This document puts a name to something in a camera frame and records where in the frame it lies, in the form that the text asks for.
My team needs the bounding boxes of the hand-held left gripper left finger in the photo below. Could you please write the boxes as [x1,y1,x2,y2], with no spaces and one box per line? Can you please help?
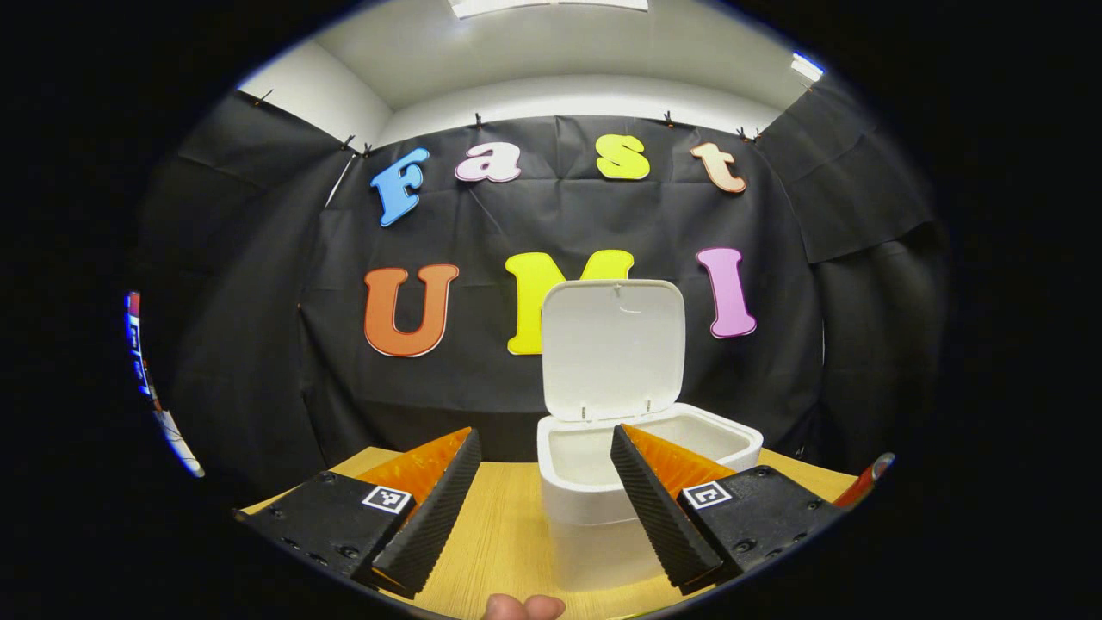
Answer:
[232,426,483,601]

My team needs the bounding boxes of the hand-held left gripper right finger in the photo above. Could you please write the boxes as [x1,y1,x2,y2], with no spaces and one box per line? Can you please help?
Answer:
[610,424,845,597]

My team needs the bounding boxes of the white desktop garbage bin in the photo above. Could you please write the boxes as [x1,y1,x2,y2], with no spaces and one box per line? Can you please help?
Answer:
[536,278,765,593]

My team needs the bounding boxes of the red pop can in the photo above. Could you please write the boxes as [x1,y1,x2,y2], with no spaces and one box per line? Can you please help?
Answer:
[833,452,896,509]

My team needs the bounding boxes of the wooden desktop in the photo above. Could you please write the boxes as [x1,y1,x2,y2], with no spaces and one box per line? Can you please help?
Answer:
[241,446,862,620]

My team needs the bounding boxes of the black backdrop cloth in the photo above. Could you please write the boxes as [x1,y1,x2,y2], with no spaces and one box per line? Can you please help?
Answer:
[129,73,952,500]

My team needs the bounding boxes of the white side desk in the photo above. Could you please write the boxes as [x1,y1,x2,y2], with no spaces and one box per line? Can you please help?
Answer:
[155,409,206,479]

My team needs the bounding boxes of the computer monitor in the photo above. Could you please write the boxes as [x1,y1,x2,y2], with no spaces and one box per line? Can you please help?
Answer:
[125,291,162,407]

